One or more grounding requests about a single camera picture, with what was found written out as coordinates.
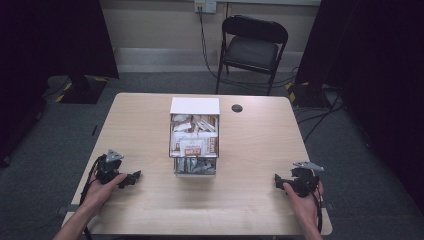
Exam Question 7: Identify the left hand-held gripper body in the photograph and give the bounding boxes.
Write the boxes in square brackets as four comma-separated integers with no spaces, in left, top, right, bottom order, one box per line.
[95,149,130,186]

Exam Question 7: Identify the black folding chair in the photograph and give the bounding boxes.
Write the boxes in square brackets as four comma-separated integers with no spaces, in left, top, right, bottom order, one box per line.
[215,14,290,97]

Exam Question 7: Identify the left hand-held gripper cable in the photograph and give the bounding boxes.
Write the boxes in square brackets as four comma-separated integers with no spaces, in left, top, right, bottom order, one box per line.
[78,155,108,240]

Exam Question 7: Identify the black stand base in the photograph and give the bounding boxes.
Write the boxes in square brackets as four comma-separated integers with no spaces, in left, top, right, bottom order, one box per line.
[285,80,333,109]
[54,74,110,105]

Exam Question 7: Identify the hand-held gripper cable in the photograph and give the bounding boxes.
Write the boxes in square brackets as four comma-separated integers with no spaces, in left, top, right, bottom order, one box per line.
[308,169,325,234]
[78,155,108,240]

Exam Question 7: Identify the white mini drawer cabinet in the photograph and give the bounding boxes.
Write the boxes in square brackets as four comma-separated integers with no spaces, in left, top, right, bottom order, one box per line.
[168,96,221,178]

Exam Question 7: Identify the black floor cables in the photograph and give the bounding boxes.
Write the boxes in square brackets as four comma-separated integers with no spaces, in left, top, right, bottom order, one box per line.
[293,86,346,144]

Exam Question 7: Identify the person's left hand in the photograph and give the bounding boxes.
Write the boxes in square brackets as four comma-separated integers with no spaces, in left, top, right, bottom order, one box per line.
[81,172,129,214]

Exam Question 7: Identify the clear plastic packet tray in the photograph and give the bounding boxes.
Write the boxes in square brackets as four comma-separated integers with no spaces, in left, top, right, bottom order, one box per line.
[175,157,217,175]

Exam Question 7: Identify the right hand-held gripper cable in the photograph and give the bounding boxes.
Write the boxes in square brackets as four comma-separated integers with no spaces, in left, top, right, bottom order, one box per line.
[308,169,325,234]

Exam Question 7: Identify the person's right hand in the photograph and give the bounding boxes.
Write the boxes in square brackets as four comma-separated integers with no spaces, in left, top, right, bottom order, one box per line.
[282,179,325,232]

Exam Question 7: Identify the white wall outlet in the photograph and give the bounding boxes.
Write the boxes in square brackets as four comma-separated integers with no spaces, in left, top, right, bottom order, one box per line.
[194,0,218,15]

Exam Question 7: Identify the black curtain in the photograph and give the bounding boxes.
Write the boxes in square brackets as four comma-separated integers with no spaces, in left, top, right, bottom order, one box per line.
[0,0,120,168]
[294,0,424,204]

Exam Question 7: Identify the pile of brown white packets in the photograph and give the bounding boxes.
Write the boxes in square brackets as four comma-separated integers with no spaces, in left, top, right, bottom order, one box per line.
[170,114,219,158]

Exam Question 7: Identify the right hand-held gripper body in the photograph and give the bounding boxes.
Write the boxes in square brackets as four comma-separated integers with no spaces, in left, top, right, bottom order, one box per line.
[283,161,325,199]

